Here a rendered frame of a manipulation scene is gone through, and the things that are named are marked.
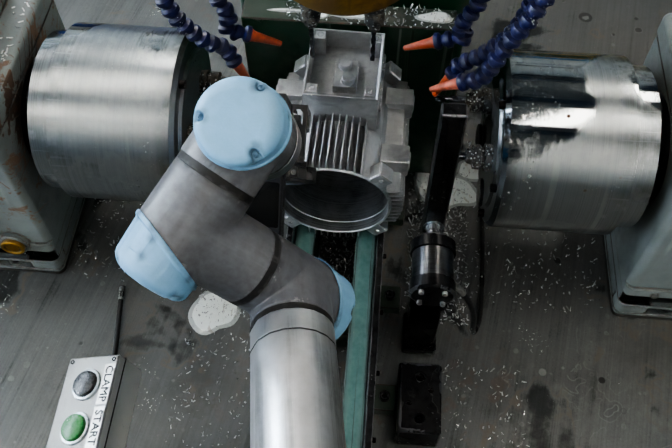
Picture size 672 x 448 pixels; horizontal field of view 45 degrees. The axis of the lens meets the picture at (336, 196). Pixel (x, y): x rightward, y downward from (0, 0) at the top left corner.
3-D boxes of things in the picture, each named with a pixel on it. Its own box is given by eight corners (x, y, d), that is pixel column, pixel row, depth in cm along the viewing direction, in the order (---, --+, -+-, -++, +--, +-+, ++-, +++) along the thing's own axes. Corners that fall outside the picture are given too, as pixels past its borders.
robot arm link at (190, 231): (226, 334, 69) (298, 227, 70) (117, 277, 64) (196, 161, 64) (198, 298, 76) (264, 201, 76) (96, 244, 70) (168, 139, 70)
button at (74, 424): (73, 418, 91) (63, 413, 90) (95, 417, 90) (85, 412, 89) (66, 445, 90) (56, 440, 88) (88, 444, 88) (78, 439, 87)
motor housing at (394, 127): (288, 126, 131) (282, 42, 115) (406, 136, 130) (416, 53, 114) (269, 232, 120) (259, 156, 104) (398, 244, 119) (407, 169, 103)
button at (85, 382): (84, 376, 94) (75, 370, 93) (106, 374, 93) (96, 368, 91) (78, 401, 92) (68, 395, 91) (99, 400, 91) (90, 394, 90)
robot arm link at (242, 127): (163, 139, 64) (224, 49, 64) (193, 154, 75) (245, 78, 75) (245, 194, 63) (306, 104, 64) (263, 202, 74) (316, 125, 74)
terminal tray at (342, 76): (311, 63, 118) (310, 27, 112) (385, 69, 117) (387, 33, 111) (301, 128, 111) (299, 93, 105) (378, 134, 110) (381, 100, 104)
